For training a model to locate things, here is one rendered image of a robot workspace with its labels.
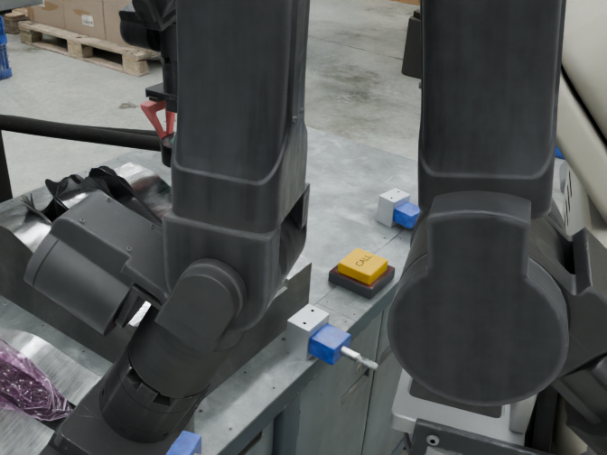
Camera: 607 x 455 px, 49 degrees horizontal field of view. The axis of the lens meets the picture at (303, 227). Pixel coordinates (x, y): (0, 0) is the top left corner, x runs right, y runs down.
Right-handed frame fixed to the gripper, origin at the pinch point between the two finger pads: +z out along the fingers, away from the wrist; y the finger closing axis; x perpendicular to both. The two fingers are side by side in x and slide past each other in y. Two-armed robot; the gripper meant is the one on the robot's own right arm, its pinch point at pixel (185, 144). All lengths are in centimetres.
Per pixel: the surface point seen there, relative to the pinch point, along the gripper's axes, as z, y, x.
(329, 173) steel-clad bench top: 18.2, -4.7, -39.0
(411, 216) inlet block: 15.1, -29.6, -25.9
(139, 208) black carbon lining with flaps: 6.8, 0.0, 11.2
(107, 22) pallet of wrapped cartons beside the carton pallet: 59, 286, -242
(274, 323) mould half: 15.9, -26.9, 13.5
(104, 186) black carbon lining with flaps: 3.5, 4.6, 13.6
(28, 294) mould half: 14.1, 4.2, 29.7
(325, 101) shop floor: 93, 136, -277
